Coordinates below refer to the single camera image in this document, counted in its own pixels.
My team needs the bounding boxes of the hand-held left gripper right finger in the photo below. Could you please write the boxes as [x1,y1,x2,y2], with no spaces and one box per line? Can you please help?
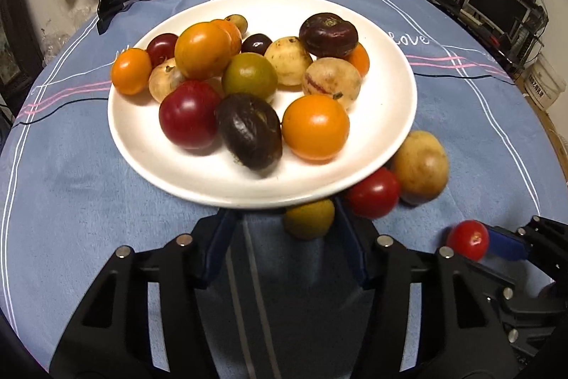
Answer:
[333,197,520,379]

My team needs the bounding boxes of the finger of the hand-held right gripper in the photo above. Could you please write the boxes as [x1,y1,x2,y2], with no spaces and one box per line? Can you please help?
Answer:
[486,216,568,278]
[461,257,557,358]

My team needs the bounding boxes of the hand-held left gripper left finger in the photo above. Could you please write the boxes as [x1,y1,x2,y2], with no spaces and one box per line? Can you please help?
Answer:
[49,210,242,379]

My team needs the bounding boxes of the red cherry tomato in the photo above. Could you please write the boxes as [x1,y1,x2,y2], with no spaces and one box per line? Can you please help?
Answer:
[347,167,401,219]
[446,220,490,261]

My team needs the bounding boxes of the small yellow-green longan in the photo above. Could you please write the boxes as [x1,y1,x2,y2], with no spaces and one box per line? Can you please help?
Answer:
[284,198,335,240]
[224,14,248,37]

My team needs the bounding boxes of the yellow-brown round fruit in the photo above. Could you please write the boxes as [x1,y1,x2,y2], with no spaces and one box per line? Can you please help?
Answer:
[390,130,450,206]

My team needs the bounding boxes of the dark brown passion fruit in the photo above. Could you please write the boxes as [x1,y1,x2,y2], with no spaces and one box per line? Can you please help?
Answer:
[215,93,283,170]

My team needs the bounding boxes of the smooth orange fruit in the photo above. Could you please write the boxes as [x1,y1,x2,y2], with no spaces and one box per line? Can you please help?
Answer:
[282,95,351,161]

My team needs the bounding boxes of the large dark red plum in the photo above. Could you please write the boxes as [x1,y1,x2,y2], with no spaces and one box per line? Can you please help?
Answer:
[159,80,223,150]

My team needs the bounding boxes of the white oval plate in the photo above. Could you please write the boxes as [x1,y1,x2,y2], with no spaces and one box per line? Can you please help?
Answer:
[107,0,419,210]

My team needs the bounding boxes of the small tan fruit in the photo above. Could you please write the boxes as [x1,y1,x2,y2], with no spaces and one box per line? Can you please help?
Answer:
[148,58,186,103]

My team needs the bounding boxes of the pale fruit with red stripe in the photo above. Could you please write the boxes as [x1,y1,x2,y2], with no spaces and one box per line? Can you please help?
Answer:
[302,57,362,111]

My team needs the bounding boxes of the green orange tomato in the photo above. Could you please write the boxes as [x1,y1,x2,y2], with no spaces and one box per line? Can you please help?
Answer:
[222,52,278,102]

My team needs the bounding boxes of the large stemmed orange mandarin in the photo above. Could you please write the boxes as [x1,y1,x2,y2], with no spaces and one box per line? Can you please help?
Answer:
[346,43,371,78]

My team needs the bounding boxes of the small orange kumquat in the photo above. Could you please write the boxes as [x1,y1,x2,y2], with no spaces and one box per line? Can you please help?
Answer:
[211,19,242,55]
[111,48,153,96]

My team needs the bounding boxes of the pale yellow spotted fruit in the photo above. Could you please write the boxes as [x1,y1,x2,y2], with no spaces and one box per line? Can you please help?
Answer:
[264,36,314,87]

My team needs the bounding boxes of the dark purple cherry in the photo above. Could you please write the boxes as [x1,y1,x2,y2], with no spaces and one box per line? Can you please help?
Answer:
[241,33,273,55]

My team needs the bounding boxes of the small red plum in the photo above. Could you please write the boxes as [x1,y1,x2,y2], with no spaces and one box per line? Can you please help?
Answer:
[146,33,179,68]

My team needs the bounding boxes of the dark purple mangosteen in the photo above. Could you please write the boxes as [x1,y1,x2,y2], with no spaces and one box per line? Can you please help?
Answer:
[299,13,359,60]

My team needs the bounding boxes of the blue checked tablecloth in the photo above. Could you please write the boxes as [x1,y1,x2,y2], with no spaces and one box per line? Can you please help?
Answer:
[0,0,568,379]

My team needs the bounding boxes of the white plastic bucket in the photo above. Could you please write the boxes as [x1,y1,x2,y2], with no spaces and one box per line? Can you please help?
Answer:
[524,53,568,111]

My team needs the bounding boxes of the black computer desk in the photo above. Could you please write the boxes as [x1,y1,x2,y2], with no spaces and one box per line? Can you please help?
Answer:
[408,0,548,73]

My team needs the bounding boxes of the computer monitor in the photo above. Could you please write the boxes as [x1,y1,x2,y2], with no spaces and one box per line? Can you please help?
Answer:
[466,0,531,38]

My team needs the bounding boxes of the dark wooden framed painting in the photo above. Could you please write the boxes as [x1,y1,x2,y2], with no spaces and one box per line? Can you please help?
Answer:
[0,0,45,104]

